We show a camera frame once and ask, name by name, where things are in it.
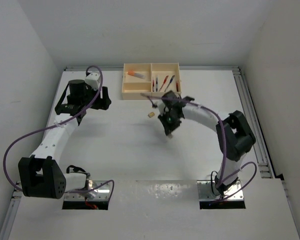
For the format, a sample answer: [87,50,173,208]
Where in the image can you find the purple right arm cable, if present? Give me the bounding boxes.
[140,92,258,202]

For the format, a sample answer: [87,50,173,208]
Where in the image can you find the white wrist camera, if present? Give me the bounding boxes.
[153,100,166,115]
[85,72,101,91]

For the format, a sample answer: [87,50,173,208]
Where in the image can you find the orange highlighter marker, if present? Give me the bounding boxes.
[127,71,146,79]

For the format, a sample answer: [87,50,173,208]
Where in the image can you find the small tan eraser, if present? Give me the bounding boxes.
[148,112,155,118]

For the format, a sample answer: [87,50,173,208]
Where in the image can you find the cream wooden compartment tray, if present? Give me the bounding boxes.
[121,63,182,100]

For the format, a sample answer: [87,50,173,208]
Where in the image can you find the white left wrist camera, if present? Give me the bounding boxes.
[85,72,101,91]

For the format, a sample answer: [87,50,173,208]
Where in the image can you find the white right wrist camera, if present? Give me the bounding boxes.
[153,100,166,115]

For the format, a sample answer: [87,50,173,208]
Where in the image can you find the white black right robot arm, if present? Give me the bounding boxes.
[152,90,256,195]

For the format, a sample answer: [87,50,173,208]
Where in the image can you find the red gel pen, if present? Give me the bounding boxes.
[158,75,169,92]

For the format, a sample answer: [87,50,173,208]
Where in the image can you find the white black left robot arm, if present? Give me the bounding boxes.
[18,73,112,199]

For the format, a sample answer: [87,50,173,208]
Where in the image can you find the blue gel pen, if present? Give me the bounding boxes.
[164,75,175,92]

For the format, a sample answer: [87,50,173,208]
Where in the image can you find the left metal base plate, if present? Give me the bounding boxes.
[63,179,114,202]

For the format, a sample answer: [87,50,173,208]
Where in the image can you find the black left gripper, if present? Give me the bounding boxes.
[80,82,111,110]

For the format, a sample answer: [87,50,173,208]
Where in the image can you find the aluminium frame rail right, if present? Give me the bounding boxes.
[232,67,276,179]

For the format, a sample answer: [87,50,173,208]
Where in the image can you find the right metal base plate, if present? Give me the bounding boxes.
[196,180,244,202]

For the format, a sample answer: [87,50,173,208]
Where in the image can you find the metal base plate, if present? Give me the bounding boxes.
[63,179,114,202]
[196,180,244,202]

